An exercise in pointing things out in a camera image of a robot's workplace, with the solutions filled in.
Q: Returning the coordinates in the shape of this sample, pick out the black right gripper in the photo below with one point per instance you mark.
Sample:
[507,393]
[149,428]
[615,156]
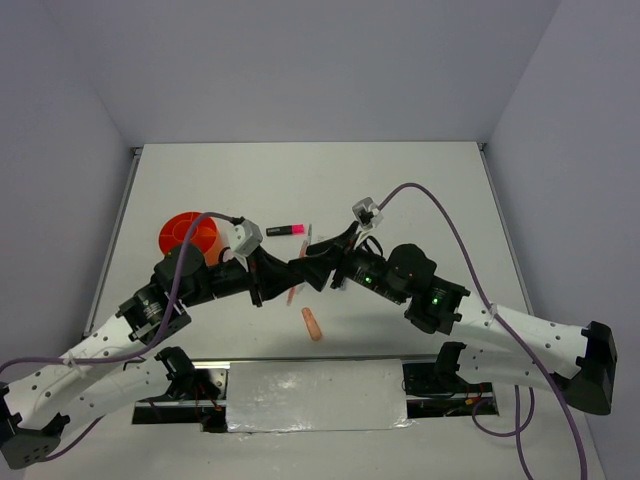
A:
[325,254]

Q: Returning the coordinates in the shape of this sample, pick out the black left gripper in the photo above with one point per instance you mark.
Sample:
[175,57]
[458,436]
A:
[268,274]

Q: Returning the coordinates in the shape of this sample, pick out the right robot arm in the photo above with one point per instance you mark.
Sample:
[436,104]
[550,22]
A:
[487,342]

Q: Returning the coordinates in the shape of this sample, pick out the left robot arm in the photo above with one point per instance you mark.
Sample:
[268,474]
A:
[127,359]

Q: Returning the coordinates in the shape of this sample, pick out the pink highlighter black body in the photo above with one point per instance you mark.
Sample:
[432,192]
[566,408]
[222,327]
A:
[285,230]

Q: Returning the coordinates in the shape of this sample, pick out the salmon pink eraser stick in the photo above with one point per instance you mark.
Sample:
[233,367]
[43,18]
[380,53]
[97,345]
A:
[311,324]

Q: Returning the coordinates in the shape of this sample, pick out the silver foil covered plate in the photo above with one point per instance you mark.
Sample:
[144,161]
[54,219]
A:
[316,396]

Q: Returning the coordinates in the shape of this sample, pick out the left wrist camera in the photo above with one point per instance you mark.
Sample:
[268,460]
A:
[244,238]

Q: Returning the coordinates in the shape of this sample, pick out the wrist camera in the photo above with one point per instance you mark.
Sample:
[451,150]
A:
[244,238]
[367,213]

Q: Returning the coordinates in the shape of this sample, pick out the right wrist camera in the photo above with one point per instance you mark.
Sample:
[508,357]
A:
[367,213]

